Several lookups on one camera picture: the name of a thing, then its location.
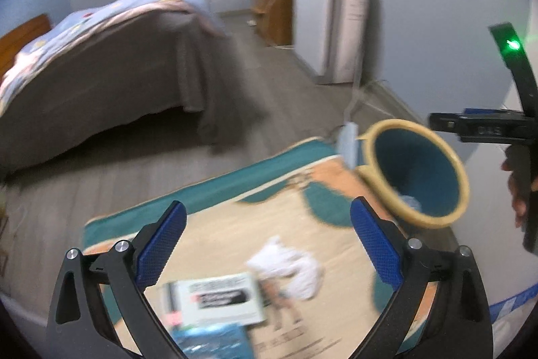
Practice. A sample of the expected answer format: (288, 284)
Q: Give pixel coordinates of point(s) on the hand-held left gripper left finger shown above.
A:
(162, 245)

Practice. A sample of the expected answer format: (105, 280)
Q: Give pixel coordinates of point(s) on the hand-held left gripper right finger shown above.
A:
(376, 245)

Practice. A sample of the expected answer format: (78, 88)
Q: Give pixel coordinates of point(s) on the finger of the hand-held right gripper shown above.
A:
(445, 122)

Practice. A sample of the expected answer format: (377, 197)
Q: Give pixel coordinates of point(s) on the yellow-rimmed teal trash bin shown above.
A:
(420, 169)

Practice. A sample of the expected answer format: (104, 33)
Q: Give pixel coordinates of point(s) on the white tissue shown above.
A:
(290, 266)

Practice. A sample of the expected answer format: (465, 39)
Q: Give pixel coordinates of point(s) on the person's right hand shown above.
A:
(516, 190)

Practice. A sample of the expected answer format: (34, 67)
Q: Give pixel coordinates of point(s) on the white box with black label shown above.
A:
(218, 296)

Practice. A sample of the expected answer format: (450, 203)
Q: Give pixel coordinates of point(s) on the white power strip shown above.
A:
(348, 144)

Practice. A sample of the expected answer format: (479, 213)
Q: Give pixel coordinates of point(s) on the teal and orange printed mat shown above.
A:
(260, 216)

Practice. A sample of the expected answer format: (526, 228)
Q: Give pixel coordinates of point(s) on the teal shiny packet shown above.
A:
(214, 342)

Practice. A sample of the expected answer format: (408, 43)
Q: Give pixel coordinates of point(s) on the white air purifier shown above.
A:
(332, 26)

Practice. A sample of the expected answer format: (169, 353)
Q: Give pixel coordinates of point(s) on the bed with brown blanket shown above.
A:
(105, 81)

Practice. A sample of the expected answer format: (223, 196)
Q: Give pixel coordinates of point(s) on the wooden cabinet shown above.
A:
(273, 12)

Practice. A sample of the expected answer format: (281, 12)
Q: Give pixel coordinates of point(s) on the light blue printed quilt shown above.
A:
(138, 1)

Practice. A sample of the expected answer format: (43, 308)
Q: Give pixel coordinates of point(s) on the wooden headboard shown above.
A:
(21, 43)

